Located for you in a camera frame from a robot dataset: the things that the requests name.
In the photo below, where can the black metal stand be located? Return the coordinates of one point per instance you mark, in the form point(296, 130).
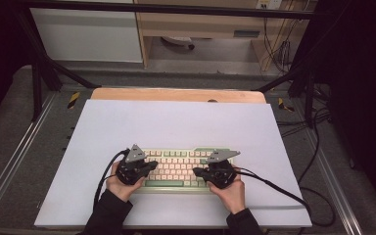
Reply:
point(37, 84)
point(308, 94)

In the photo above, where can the light wooden desk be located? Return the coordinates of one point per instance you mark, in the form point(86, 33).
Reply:
point(202, 24)

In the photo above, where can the white cabinet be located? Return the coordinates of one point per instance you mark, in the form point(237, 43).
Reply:
point(84, 36)

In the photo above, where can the white wall socket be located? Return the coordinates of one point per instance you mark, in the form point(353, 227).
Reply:
point(269, 4)

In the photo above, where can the office chair base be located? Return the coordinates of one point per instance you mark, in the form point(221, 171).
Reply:
point(178, 40)

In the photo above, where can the white board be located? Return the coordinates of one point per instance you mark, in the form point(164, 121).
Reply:
point(176, 127)

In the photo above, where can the person's right hand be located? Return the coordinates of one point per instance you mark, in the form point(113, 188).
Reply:
point(233, 197)

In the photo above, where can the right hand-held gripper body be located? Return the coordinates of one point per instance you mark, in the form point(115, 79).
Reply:
point(223, 174)

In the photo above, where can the black metal crossbar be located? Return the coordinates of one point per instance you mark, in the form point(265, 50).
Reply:
point(176, 9)

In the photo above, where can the aluminium rail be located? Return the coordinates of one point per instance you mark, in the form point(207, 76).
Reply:
point(334, 182)
point(16, 153)

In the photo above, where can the black curtain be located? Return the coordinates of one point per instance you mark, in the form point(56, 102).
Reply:
point(362, 98)
point(0, 49)

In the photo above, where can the green and pink keyboard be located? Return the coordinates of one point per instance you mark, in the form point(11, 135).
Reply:
point(176, 169)

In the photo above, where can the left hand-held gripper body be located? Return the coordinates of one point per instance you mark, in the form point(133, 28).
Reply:
point(132, 171)

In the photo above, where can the person's left hand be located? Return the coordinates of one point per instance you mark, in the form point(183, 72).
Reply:
point(120, 191)

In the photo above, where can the yellow and black tape strip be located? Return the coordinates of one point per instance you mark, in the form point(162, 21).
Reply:
point(73, 100)
point(284, 105)

